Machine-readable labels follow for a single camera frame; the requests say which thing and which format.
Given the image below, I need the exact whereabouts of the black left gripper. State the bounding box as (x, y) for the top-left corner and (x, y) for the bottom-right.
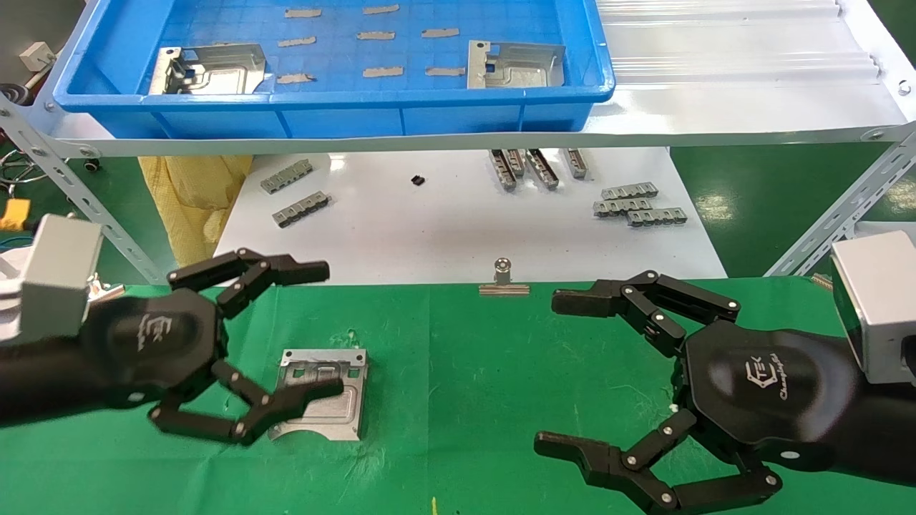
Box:
(86, 248), (346, 447)

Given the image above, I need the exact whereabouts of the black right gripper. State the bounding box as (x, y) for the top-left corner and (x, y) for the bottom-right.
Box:
(533, 270), (867, 514)

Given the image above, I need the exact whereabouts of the machined metal plate part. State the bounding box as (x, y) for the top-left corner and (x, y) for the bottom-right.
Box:
(267, 348), (369, 443)
(467, 40), (567, 90)
(148, 44), (267, 96)

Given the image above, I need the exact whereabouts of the green table mat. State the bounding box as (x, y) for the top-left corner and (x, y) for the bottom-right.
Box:
(0, 278), (916, 515)

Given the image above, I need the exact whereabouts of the yellow cloth bag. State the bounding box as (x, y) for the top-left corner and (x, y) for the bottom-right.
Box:
(138, 155), (253, 285)

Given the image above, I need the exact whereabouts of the white lower board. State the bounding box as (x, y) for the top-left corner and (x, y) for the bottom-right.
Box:
(203, 147), (729, 287)

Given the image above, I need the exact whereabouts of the blue plastic bin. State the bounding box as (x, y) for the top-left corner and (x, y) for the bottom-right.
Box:
(52, 0), (616, 140)

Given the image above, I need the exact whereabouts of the white metal shelf rack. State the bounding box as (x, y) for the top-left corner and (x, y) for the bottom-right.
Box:
(0, 0), (916, 285)

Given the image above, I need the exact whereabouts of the yellow box tool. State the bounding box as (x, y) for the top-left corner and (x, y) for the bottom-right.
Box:
(0, 200), (33, 231)

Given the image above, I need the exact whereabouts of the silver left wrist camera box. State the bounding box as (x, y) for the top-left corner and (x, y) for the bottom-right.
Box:
(0, 213), (104, 348)

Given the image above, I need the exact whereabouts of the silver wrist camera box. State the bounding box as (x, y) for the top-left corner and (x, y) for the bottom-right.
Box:
(830, 230), (916, 387)
(0, 213), (104, 348)

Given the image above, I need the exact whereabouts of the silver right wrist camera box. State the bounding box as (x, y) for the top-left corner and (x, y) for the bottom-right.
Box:
(830, 230), (916, 387)

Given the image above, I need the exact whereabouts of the white wall socket box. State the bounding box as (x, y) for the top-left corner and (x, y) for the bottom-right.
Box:
(20, 41), (57, 72)

